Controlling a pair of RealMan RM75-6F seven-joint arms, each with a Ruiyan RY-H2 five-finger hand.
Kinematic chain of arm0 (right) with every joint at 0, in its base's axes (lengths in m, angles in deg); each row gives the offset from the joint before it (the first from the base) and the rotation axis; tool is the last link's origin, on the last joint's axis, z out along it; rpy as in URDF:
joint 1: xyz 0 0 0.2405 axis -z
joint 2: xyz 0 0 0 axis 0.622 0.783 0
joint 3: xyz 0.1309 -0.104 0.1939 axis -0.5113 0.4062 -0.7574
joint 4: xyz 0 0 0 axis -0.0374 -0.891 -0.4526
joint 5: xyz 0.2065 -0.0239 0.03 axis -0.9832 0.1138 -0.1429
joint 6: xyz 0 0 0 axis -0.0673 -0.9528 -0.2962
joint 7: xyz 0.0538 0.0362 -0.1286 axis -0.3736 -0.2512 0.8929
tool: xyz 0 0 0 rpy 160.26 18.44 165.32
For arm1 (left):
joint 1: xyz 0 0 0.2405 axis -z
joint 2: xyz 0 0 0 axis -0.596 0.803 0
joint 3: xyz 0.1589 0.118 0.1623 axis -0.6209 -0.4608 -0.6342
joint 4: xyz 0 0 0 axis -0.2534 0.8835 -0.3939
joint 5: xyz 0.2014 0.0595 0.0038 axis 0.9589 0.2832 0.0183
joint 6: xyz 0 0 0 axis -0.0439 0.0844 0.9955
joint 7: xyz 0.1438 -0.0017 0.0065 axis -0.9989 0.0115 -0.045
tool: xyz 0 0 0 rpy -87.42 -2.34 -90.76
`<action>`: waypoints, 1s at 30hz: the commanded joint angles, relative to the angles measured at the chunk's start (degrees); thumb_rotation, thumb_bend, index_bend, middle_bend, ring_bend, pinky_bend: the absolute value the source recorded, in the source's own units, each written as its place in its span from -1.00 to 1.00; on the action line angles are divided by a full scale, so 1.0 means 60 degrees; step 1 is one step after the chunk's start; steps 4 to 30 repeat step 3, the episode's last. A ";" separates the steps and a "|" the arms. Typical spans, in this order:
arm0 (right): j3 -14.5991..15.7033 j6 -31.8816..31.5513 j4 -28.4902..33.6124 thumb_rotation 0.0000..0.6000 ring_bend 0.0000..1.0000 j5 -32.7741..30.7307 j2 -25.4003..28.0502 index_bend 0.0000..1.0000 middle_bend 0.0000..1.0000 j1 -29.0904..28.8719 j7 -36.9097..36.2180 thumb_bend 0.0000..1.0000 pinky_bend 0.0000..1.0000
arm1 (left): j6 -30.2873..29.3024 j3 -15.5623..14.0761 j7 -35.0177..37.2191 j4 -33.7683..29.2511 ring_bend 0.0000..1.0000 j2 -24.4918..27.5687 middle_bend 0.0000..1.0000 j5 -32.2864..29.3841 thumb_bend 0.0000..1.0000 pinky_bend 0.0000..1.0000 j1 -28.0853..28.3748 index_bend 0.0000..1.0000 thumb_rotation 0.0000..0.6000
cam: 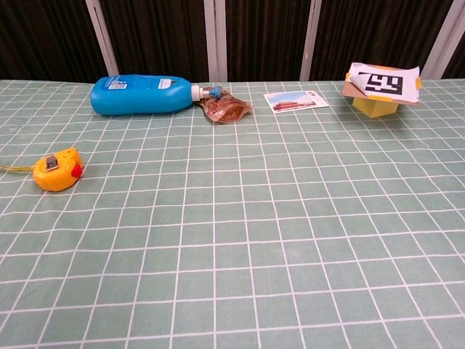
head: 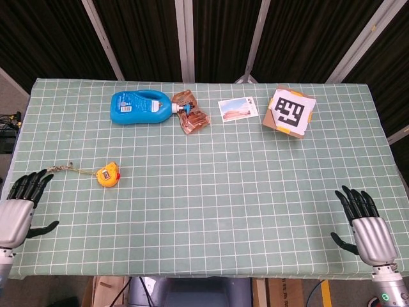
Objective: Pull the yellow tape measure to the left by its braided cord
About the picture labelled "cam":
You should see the white slotted post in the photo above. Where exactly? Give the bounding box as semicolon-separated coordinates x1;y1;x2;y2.
85;0;120;77

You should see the white marker paper sheet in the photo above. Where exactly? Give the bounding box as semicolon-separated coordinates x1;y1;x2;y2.
347;62;421;105

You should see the yellow tape measure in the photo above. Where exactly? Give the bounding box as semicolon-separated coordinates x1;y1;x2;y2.
0;146;86;192

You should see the blue plastic bottle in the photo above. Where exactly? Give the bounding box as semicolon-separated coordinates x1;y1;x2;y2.
89;74;223;116

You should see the white double post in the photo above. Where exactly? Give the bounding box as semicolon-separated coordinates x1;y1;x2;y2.
203;0;228;83

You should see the brown cardboard board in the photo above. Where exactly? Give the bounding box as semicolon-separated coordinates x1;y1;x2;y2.
342;71;422;107

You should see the yellow block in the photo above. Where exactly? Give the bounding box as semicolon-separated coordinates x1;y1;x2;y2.
352;95;401;119

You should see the brown snack pouch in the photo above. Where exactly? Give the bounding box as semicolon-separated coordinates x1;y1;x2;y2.
198;87;254;125

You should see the dark curtain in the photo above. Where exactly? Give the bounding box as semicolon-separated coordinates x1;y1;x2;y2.
0;0;465;84

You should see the photo postcard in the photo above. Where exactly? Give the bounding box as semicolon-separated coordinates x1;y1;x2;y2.
263;90;331;115

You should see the green checked tablecloth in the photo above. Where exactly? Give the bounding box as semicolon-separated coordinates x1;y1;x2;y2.
0;79;465;349

